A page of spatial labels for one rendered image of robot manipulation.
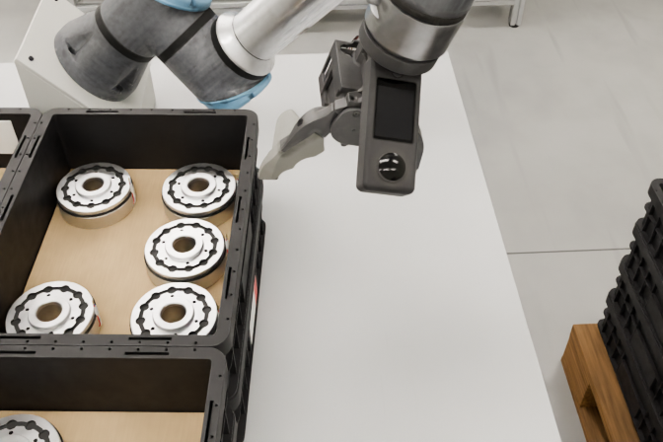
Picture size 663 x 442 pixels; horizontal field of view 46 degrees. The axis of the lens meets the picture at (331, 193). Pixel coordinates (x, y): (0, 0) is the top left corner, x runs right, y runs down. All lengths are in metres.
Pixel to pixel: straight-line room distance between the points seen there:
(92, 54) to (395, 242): 0.56
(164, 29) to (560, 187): 1.50
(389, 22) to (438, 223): 0.68
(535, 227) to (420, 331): 1.21
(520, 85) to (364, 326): 1.81
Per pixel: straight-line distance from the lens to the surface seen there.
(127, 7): 1.25
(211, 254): 1.00
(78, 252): 1.08
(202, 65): 1.23
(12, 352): 0.87
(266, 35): 1.17
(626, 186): 2.49
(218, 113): 1.09
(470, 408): 1.05
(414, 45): 0.62
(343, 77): 0.69
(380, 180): 0.64
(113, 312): 1.00
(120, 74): 1.30
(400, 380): 1.06
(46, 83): 1.28
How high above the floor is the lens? 1.59
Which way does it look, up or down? 44 degrees down
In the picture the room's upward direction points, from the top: straight up
